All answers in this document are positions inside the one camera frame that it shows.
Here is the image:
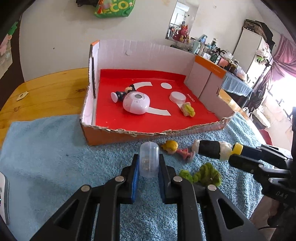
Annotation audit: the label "black roll with white paper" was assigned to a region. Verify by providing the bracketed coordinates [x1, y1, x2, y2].
[192, 140, 233, 161]

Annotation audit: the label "green twisted yarn bundle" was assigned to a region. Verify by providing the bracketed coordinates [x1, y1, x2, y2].
[179, 163, 222, 187]

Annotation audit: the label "blonde girl figurine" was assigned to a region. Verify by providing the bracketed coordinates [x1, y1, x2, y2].
[161, 140, 196, 163]

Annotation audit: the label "clear plastic capsule case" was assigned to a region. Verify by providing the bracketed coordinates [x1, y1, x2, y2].
[139, 142, 159, 178]

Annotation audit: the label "small yellow-green plush toy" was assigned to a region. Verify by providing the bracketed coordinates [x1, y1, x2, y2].
[181, 102, 195, 118]

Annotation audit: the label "white round lid container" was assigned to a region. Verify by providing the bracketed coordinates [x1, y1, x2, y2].
[169, 91, 186, 104]

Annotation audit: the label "black-haired boy figurine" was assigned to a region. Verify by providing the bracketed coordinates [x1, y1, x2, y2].
[110, 84, 136, 103]

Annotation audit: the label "pink mini printer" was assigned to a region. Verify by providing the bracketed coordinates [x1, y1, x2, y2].
[122, 91, 150, 115]

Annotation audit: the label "light blue fluffy towel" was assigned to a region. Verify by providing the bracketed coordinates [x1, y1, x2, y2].
[1, 113, 263, 240]

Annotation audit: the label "white refrigerator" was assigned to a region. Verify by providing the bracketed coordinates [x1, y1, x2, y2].
[233, 28, 263, 73]

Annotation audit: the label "cluttered side table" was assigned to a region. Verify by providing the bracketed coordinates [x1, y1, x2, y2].
[171, 34, 252, 108]

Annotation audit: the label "small tag on table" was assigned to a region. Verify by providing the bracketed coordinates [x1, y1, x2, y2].
[16, 91, 29, 101]

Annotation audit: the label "orange cardboard box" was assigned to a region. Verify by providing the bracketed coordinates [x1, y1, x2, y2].
[80, 40, 234, 146]

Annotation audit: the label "pink rabbit plush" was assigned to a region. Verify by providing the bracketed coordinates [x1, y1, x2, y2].
[173, 25, 188, 43]

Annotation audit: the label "pink plush toys on door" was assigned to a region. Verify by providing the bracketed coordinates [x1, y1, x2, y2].
[0, 34, 12, 56]

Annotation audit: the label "green plush on door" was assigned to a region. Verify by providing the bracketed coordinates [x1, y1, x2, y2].
[8, 21, 18, 36]

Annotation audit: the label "green shopping bag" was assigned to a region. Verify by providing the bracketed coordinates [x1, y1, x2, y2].
[94, 0, 135, 18]

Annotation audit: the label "dark wooden door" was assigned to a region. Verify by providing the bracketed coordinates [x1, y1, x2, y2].
[0, 17, 24, 108]

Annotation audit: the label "white gadget with black ring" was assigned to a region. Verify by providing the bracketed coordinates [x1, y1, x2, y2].
[0, 172, 10, 225]

